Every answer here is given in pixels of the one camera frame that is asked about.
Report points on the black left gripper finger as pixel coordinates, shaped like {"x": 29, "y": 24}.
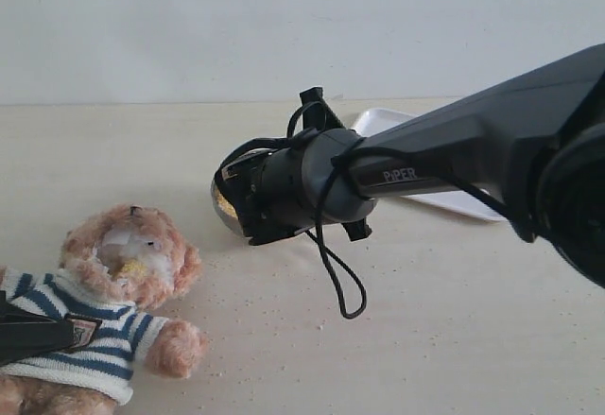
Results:
{"x": 25, "y": 334}

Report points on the beige teddy bear striped sweater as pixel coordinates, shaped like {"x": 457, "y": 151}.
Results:
{"x": 116, "y": 269}

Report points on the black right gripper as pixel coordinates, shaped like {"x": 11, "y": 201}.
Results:
{"x": 286, "y": 186}

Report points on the white rectangular plastic tray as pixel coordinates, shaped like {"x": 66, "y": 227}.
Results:
{"x": 375, "y": 120}

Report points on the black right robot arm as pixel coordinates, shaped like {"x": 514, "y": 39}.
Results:
{"x": 531, "y": 148}

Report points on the steel bowl of yellow grain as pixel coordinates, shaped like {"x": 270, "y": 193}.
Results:
{"x": 224, "y": 207}

